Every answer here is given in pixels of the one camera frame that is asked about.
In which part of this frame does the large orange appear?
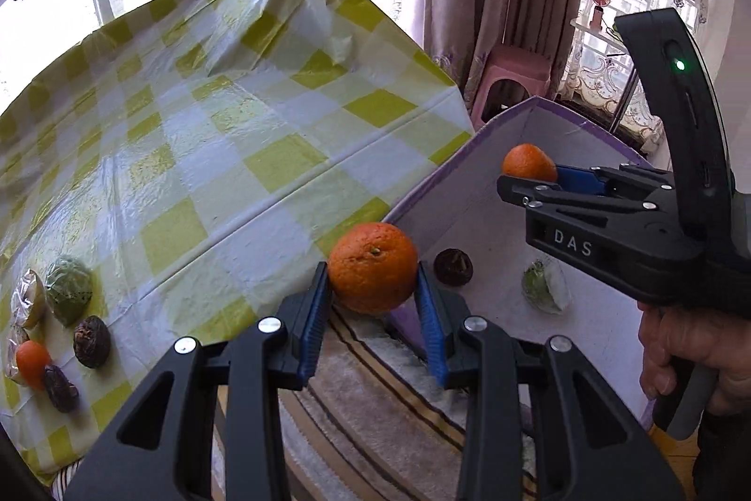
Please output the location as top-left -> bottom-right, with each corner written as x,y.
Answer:
327,222 -> 420,315

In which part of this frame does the small orange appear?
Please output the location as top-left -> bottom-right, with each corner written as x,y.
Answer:
15,340 -> 53,392
502,143 -> 558,183

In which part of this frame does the pink plastic stool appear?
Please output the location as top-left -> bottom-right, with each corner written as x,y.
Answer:
469,45 -> 555,132

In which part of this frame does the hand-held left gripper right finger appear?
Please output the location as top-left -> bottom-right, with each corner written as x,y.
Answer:
415,265 -> 687,501

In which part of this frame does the purple cardboard box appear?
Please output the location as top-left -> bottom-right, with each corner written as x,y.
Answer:
381,96 -> 675,437

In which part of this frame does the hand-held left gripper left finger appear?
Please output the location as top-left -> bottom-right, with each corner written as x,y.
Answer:
61,262 -> 332,501

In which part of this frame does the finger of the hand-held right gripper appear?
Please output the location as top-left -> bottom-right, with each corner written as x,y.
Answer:
554,163 -> 674,197
496,175 -> 682,221

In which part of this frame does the yellow checkered plastic tablecloth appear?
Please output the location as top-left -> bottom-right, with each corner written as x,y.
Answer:
0,0 -> 476,484

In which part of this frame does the person's right hand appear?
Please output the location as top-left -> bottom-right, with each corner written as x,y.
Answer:
638,295 -> 751,415

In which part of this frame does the dark date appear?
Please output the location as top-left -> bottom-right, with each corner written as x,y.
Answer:
43,364 -> 80,414

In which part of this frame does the person's right forearm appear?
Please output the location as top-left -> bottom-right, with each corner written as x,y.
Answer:
692,410 -> 751,501

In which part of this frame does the green citrus half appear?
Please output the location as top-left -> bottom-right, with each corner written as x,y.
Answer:
46,254 -> 95,327
522,259 -> 570,314

